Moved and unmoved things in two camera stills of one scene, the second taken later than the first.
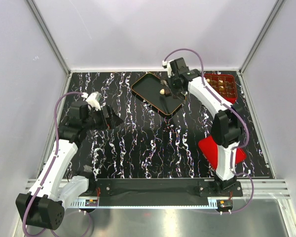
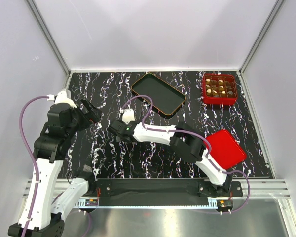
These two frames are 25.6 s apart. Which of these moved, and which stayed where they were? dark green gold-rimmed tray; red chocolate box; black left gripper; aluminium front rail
Moved: black left gripper
Stayed: aluminium front rail; red chocolate box; dark green gold-rimmed tray
